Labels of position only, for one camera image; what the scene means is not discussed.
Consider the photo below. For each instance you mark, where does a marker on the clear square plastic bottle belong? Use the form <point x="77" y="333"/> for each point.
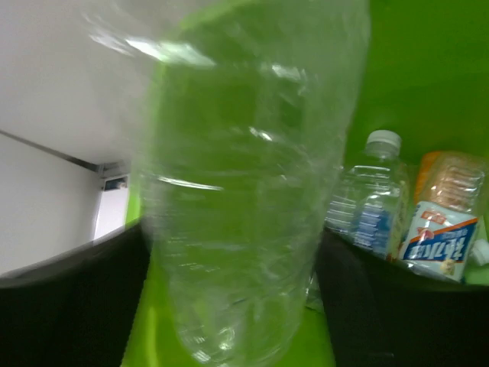
<point x="369" y="203"/>

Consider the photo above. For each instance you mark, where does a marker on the clear crinkled plastic bottle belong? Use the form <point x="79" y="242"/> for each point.
<point x="240" y="111"/>

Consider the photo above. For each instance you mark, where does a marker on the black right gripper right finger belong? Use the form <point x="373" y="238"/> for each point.
<point x="380" y="314"/>

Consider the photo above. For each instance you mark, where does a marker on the orange blue label bottle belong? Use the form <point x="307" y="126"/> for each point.
<point x="450" y="198"/>

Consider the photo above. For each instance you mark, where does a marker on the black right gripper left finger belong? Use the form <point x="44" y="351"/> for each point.
<point x="76" y="309"/>

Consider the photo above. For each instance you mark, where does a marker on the small blue sticker label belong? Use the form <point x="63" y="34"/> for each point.
<point x="116" y="183"/>

